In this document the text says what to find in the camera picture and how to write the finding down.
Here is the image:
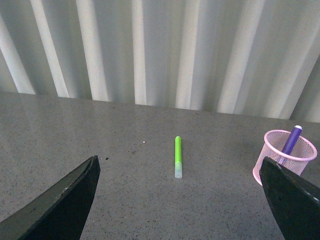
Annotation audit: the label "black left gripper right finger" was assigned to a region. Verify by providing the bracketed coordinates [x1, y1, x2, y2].
[259, 157, 320, 240]

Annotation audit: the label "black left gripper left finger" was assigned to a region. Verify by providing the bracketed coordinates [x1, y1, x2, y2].
[0, 156, 101, 240]

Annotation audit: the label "purple marker pen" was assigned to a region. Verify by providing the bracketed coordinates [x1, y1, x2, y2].
[281, 125, 303, 156]

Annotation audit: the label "pink mesh pen cup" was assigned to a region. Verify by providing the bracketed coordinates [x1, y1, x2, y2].
[252, 129, 318, 184]

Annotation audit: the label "green marker pen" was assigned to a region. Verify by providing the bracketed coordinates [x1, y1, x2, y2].
[174, 136, 183, 179]

